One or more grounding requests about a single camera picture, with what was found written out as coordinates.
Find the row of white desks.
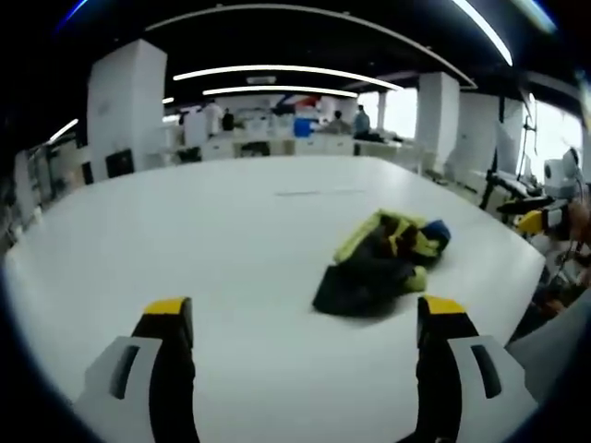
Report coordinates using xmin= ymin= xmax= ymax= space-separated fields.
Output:
xmin=200 ymin=136 xmax=407 ymax=162

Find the long ceiling light strip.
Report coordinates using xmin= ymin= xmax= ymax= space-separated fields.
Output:
xmin=47 ymin=117 xmax=80 ymax=144
xmin=450 ymin=0 xmax=514 ymax=67
xmin=201 ymin=84 xmax=360 ymax=100
xmin=172 ymin=64 xmax=405 ymax=92

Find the blue box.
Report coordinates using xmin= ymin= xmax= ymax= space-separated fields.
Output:
xmin=293 ymin=116 xmax=319 ymax=138

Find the white pillar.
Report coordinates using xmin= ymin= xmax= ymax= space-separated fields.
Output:
xmin=414 ymin=70 xmax=462 ymax=173
xmin=86 ymin=38 xmax=169 ymax=182

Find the person's right hand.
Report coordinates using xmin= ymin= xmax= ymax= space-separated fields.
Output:
xmin=566 ymin=199 xmax=591 ymax=259

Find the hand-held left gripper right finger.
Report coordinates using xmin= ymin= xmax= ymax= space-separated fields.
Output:
xmin=415 ymin=294 xmax=539 ymax=443

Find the black square box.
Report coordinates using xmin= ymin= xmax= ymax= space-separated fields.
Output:
xmin=104 ymin=148 xmax=136 ymax=180

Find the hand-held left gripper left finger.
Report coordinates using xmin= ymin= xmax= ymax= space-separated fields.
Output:
xmin=73 ymin=296 xmax=201 ymax=443

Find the yellow-green and black garment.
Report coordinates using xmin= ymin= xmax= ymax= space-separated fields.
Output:
xmin=311 ymin=208 xmax=452 ymax=318

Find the person's grey clothing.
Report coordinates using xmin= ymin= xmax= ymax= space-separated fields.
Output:
xmin=504 ymin=285 xmax=591 ymax=408

